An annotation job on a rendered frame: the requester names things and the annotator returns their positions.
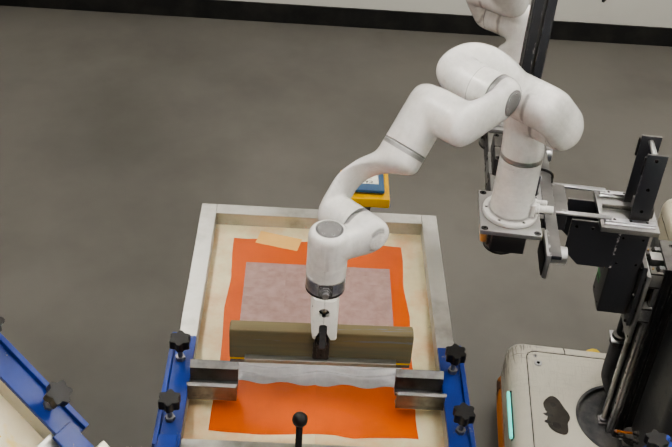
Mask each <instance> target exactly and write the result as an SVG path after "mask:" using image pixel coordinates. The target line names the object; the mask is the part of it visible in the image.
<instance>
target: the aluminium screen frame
mask: <svg viewBox="0 0 672 447"><path fill-rule="evenodd" d="M318 210H319V209H300V208H282V207H263V206H244V205H226V204H218V205H217V204H207V203H202V208H201V214H200V219H199V225H198V230H197V236H196V242H195V247H194V253H193V258H192V264H191V269H190V275H189V281H188V286H187V292H186V297H185V303H184V309H183V314H182V320H181V325H180V330H182V331H183V332H184V333H187V334H190V336H196V337H197V340H196V346H195V352H194V359H195V357H196V351H197V344H198V338H199V332H200V325H201V319H202V312H203V306H204V300H205V293H206V287H207V280H208V274H209V267H210V261H211V255H212V248H213V242H214V235H215V229H216V224H222V225H241V226H260V227H279V228H298V229H310V228H311V226H312V225H313V224H315V223H316V222H318ZM372 213H373V214H375V215H376V216H378V217H379V218H381V219H382V220H383V221H384V222H385V223H386V224H387V226H388V228H389V233H392V234H411V235H421V243H422V252H423V261H424V270H425V278H426V287H427V296H428V305H429V313H430V322H431V331H432V340H433V348H434V357H435V366H436V371H439V363H438V355H437V348H446V347H447V346H452V345H453V344H454V342H453V335H452V328H451V320H450V313H449V306H448V299H447V291H446V284H445V277H444V270H443V262H442V255H441V248H440V241H439V234H438V226H437V219H436V216H430V215H412V214H393V213H375V212H372ZM188 402H189V399H188V397H187V403H186V409H185V416H184V422H183V428H182V435H181V441H180V447H295V443H272V442H249V441H227V440H204V439H183V434H184V428H185V422H186V415H187V409H188ZM441 418H442V427H443V436H444V444H445V447H448V439H447V431H446V422H445V414H444V408H443V411H441ZM302 447H363V446H340V445H317V444H302Z"/></svg>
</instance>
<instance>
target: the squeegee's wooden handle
mask: <svg viewBox="0 0 672 447"><path fill-rule="evenodd" d="M314 341H315V339H313V338H312V333H311V323H295V322H269V321H243V320H231V321H230V327H229V356H230V357H245V354H254V355H280V356H307V357H312V351H313V343H314ZM413 341H414V332H413V328H412V327H399V326H373V325H347V324H338V325H337V338H336V340H330V339H329V343H330V345H329V357H334V358H361V359H387V360H396V363H405V364H410V363H411V356H412V348H413Z"/></svg>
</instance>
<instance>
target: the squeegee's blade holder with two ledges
mask: <svg viewBox="0 0 672 447"><path fill-rule="evenodd" d="M244 362H248V363H275V364H302V365H329V366H356V367H383V368H396V360H387V359H361V358H334V357H329V358H328V359H327V360H323V359H313V358H312V357H307V356H280V355H254V354H245V357H244Z"/></svg>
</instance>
